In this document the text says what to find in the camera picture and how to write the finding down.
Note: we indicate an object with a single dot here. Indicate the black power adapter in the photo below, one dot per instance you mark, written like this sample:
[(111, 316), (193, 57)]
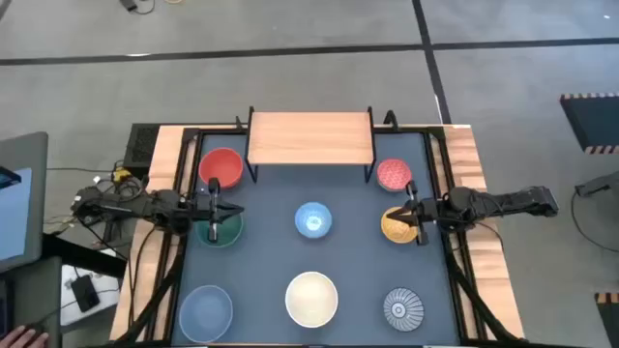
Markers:
[(128, 5)]

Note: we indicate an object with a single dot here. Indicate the white paper sheet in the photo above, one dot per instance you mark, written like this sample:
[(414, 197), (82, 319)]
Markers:
[(109, 304)]

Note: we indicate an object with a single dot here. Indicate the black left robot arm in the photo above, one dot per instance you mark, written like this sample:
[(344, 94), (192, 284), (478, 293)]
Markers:
[(159, 208)]

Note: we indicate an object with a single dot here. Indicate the dark mat with striped edges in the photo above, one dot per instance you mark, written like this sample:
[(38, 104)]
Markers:
[(592, 123), (610, 319)]

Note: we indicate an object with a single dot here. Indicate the black device on floor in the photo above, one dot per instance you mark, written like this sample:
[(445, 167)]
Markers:
[(599, 184)]

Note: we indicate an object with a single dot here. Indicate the person's hand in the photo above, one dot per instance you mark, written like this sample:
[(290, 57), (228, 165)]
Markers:
[(17, 337)]

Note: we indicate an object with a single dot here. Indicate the grey monitor with blue screen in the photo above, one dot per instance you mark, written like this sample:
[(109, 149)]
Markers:
[(19, 212)]

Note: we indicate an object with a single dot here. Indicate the black metal table frame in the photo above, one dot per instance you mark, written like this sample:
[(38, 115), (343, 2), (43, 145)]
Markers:
[(437, 154)]

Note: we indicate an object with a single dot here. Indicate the plain green bowl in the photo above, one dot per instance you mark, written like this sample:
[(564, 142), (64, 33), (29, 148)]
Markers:
[(228, 235)]

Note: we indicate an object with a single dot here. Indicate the small grey striped bowl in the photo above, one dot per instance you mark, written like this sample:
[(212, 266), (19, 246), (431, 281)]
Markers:
[(403, 309)]

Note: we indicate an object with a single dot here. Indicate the black perforated box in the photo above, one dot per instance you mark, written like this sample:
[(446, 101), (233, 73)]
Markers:
[(141, 144)]

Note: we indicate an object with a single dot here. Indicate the plain red bowl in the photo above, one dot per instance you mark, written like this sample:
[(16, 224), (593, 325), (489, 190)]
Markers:
[(220, 164)]

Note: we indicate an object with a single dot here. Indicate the large cream bowl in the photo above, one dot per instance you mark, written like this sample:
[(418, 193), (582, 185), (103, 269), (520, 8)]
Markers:
[(311, 299)]

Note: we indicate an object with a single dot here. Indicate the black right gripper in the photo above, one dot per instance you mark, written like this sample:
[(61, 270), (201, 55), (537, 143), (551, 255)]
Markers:
[(428, 211)]

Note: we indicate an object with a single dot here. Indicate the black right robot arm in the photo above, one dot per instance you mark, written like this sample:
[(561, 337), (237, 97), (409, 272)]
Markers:
[(508, 200)]

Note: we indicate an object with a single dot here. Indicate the small red patterned bowl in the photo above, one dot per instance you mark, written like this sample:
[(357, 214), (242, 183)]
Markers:
[(392, 174)]

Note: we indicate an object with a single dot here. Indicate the blue table mat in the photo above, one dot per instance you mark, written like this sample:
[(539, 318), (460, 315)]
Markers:
[(348, 251)]

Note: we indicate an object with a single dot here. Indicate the black desk bar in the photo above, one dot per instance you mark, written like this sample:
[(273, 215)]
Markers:
[(82, 253)]

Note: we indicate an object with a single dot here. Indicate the wooden shelf with black frame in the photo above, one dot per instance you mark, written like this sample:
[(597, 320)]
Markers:
[(309, 137)]

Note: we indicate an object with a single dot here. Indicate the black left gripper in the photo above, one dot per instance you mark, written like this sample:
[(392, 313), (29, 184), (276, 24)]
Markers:
[(205, 210)]

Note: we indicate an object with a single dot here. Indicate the small blue patterned bowl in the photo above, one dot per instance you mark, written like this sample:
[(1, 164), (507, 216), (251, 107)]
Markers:
[(313, 220)]

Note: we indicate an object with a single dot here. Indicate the small yellow patterned bowl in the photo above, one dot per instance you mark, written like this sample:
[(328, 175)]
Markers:
[(396, 233)]

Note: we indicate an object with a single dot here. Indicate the black flat handheld device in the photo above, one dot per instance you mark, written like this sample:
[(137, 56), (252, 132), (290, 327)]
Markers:
[(85, 293)]

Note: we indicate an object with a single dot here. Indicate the large plain blue bowl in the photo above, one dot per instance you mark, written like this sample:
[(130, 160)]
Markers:
[(206, 314)]

